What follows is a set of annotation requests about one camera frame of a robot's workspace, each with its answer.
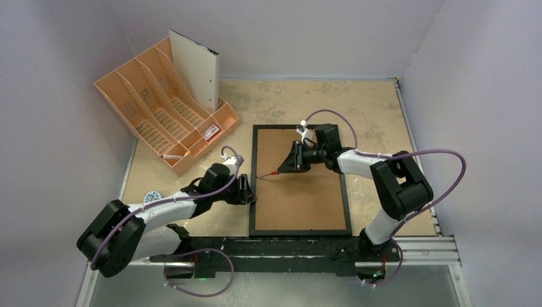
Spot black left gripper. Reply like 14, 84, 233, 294
212, 173, 256, 205

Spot black sunflower photo frame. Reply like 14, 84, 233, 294
249, 124, 352, 237

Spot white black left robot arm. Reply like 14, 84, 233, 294
76, 163, 256, 278

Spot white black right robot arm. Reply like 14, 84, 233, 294
276, 123, 433, 260

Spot small red white box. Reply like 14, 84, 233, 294
202, 124, 221, 141

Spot red white marker pen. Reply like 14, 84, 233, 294
162, 154, 183, 160

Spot blue patterned tape roll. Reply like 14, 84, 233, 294
143, 191, 162, 203

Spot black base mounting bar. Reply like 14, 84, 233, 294
150, 236, 400, 278

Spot white binder board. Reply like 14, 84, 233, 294
169, 29, 220, 113

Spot peach plastic file organizer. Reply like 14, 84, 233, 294
94, 38, 240, 176

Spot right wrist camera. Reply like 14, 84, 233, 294
295, 120, 314, 146

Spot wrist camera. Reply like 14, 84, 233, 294
221, 153, 244, 175
295, 120, 314, 146

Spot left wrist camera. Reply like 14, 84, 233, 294
221, 153, 244, 175

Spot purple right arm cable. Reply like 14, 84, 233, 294
302, 109, 467, 288

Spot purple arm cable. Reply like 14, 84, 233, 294
89, 146, 244, 298
302, 109, 467, 288

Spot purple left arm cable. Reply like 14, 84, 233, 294
89, 146, 244, 298

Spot aluminium rail frame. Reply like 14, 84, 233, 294
76, 77, 473, 307

